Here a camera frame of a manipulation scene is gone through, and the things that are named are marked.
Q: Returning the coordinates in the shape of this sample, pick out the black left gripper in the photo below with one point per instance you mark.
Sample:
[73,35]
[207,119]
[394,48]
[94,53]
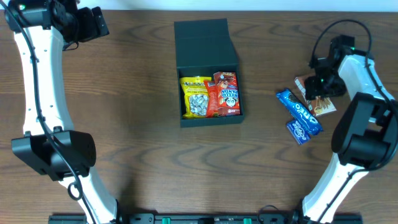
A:
[88,32]

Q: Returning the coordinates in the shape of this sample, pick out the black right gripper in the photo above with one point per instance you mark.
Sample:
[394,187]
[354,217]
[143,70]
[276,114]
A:
[313,88]

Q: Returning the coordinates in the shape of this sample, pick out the brown Pocky box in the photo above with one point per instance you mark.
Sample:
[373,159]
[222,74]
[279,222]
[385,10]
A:
[318,106]

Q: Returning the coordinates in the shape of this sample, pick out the red Hello Panda box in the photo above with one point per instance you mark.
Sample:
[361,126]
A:
[228,93]

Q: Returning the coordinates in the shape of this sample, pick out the red snack bag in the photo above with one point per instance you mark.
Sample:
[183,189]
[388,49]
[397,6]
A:
[212,110]

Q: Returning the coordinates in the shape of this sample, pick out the black gift box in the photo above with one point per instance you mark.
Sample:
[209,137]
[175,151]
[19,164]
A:
[203,48]

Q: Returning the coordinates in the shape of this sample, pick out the yellow nut snack bag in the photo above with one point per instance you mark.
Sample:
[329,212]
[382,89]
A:
[196,96]

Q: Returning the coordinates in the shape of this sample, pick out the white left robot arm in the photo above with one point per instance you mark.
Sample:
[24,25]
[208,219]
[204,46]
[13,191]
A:
[50,145]

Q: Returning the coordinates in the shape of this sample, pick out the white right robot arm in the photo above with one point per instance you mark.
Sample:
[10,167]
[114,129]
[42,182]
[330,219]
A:
[365,139]

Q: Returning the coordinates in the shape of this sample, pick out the blue Oreo cookie pack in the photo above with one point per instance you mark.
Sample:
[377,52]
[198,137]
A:
[299,112]

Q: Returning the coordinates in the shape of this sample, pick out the blue Eclipse gum pack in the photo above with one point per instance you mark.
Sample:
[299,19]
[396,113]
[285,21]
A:
[297,131]

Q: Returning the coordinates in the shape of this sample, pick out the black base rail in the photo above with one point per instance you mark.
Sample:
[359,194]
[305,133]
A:
[150,218]

